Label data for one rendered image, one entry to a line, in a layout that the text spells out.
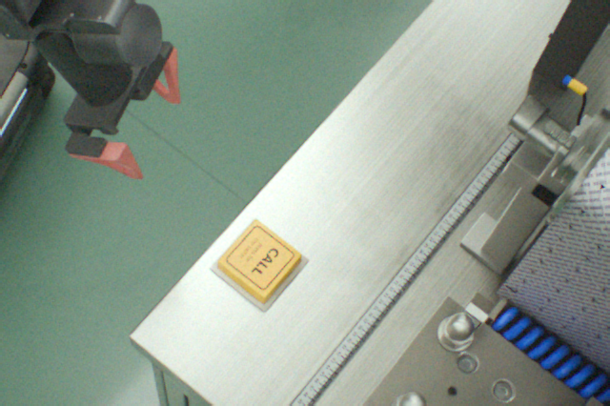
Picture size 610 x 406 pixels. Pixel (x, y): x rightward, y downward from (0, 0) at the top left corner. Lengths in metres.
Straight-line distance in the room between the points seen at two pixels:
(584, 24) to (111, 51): 0.58
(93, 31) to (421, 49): 0.55
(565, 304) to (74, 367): 1.28
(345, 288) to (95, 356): 0.99
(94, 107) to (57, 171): 1.23
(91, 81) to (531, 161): 0.43
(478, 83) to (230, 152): 1.01
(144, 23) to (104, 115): 0.13
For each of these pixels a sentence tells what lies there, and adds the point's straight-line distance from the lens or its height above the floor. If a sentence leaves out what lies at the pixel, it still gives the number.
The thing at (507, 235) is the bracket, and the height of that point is 0.98.
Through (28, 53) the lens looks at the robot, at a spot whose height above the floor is 0.24.
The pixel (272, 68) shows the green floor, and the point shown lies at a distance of 2.39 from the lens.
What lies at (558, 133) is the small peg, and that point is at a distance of 0.93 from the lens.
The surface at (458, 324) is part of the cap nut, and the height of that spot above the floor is 1.07.
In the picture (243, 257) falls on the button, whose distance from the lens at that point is 1.21.
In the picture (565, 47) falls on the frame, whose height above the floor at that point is 0.98.
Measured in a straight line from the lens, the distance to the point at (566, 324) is 1.10.
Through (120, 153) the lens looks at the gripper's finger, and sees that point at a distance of 1.05.
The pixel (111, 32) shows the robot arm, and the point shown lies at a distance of 0.95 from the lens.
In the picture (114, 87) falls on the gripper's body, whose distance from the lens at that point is 1.05.
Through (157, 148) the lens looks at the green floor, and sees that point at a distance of 2.30.
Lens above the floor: 2.06
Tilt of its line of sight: 66 degrees down
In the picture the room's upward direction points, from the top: 11 degrees clockwise
